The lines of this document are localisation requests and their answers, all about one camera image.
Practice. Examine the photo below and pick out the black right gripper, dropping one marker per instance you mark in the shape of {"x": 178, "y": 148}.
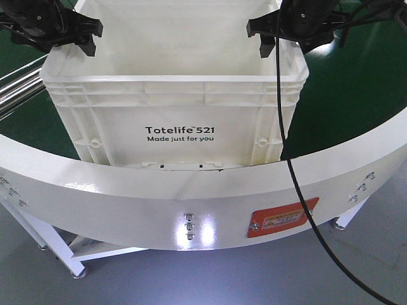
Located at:
{"x": 309, "y": 22}

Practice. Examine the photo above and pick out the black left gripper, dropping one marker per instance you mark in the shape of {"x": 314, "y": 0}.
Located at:
{"x": 39, "y": 23}

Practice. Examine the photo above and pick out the white plastic tote box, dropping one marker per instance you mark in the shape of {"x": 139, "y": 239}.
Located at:
{"x": 176, "y": 85}

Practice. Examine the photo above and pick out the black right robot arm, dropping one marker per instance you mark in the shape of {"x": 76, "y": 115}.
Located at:
{"x": 368, "y": 12}

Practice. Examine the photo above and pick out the metal guide rails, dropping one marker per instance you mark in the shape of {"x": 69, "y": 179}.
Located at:
{"x": 20, "y": 85}

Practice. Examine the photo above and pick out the red warning label plate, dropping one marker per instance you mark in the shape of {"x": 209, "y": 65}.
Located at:
{"x": 277, "y": 219}

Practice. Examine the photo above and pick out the white curved conveyor rim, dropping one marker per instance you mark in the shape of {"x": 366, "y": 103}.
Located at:
{"x": 195, "y": 209}

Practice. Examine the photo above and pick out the white conveyor right leg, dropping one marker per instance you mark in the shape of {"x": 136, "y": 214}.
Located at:
{"x": 341, "y": 222}

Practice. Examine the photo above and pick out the white conveyor support frame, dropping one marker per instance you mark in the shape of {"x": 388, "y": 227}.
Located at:
{"x": 73, "y": 254}

